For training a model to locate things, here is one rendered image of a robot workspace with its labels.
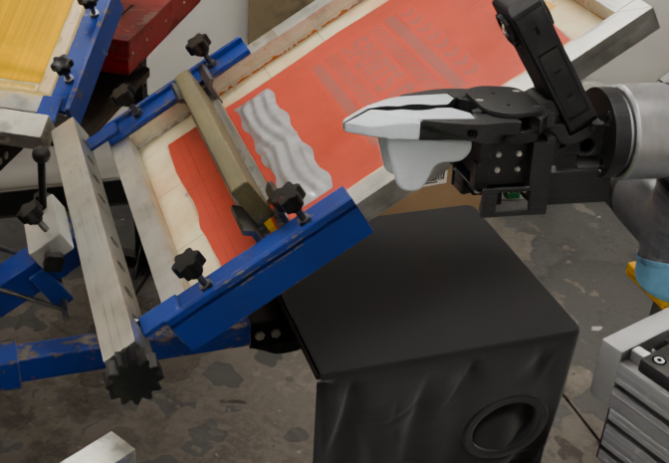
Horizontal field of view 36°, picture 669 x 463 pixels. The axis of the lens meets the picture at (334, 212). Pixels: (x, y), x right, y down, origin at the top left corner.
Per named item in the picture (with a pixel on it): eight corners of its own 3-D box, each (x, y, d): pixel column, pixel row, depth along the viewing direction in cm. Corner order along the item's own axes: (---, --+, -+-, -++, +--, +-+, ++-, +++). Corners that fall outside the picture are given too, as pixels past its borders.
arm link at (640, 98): (693, 98, 75) (639, 69, 82) (636, 100, 74) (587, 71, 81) (676, 192, 78) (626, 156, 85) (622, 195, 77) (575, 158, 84)
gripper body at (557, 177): (473, 220, 75) (622, 211, 78) (484, 108, 72) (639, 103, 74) (441, 182, 82) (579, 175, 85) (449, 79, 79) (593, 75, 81)
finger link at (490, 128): (425, 147, 71) (543, 142, 73) (426, 126, 71) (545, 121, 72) (406, 126, 75) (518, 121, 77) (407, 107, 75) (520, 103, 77)
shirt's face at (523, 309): (471, 206, 211) (471, 204, 211) (579, 331, 176) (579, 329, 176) (247, 234, 197) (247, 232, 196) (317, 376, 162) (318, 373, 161)
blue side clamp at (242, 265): (361, 214, 144) (339, 180, 140) (374, 232, 140) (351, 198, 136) (185, 332, 144) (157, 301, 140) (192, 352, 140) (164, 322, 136)
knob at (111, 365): (166, 356, 136) (135, 323, 131) (175, 383, 131) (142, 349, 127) (120, 386, 136) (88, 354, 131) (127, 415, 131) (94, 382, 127)
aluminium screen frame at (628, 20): (475, -85, 187) (468, -103, 184) (660, 28, 140) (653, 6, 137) (118, 152, 187) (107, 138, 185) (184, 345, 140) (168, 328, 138)
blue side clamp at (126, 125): (258, 64, 189) (239, 35, 184) (265, 75, 184) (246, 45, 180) (123, 153, 189) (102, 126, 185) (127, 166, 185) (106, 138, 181)
